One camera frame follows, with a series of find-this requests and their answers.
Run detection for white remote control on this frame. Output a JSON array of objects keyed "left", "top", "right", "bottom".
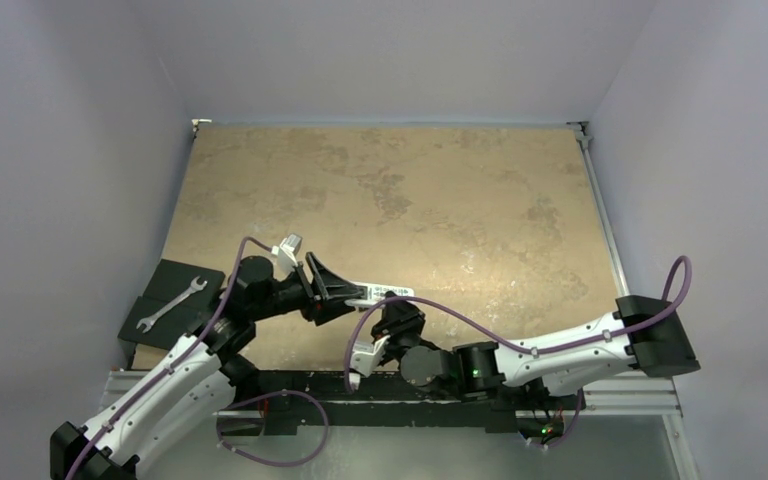
[{"left": 345, "top": 282, "right": 415, "bottom": 310}]

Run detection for black foam block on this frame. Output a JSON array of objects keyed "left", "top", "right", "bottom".
[{"left": 118, "top": 259, "right": 226, "bottom": 350}]

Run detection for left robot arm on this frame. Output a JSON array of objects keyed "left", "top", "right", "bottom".
[{"left": 49, "top": 246, "right": 372, "bottom": 479}]

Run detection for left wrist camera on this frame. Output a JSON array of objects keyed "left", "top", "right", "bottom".
[{"left": 271, "top": 233, "right": 303, "bottom": 275}]

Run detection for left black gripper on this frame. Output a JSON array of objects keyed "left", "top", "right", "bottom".
[{"left": 250, "top": 252, "right": 362, "bottom": 323}]

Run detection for silver open-end wrench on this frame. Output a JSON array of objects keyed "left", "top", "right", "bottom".
[{"left": 136, "top": 276, "right": 208, "bottom": 333}]

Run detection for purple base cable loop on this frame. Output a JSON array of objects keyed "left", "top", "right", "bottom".
[{"left": 215, "top": 389, "right": 330, "bottom": 469}]

